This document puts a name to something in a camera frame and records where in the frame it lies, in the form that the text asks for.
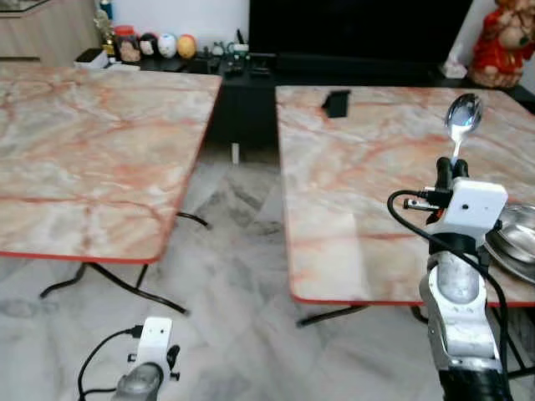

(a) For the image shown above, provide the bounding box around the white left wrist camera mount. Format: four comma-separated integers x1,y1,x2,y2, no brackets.
137,317,175,369

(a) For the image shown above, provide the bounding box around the steel bowl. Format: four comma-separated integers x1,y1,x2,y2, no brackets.
484,202,535,284

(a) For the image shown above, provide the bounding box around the orange egg figurine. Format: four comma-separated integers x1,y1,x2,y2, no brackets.
176,33,199,60

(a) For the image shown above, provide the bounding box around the black television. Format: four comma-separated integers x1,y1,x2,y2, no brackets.
247,0,476,62

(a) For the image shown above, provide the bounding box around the small white box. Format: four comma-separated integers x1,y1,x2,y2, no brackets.
74,47,112,70

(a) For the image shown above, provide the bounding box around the black egg figurine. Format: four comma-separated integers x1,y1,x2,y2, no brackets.
138,32,161,60

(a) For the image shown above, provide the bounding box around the white egg figurine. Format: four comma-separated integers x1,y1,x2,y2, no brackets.
157,32,180,59

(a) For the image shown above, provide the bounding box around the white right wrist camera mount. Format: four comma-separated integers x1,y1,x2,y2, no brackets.
433,177,509,241

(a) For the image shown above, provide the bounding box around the gold trophy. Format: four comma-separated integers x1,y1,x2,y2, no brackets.
94,18,119,56

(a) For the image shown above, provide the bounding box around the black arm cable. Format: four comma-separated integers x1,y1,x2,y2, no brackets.
77,326,145,401
386,189,512,395

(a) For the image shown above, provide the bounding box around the red gold plush figurine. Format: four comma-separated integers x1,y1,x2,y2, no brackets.
469,0,535,89

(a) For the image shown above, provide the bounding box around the steel spoon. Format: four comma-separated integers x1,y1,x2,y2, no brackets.
445,92,485,165

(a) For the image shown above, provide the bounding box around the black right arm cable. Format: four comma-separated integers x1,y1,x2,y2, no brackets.
386,189,512,395

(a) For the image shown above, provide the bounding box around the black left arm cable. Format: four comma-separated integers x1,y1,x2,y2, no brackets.
77,326,145,401

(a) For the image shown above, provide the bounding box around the small black box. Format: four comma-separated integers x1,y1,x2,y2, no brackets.
321,89,353,119

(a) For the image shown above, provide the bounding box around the small black electronic device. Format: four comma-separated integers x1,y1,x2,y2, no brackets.
212,37,278,79

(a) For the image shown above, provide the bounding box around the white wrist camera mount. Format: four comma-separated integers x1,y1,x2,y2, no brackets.
433,177,509,241
137,317,175,369

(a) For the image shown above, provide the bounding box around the clear jar red lid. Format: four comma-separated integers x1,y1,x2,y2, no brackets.
114,24,142,64

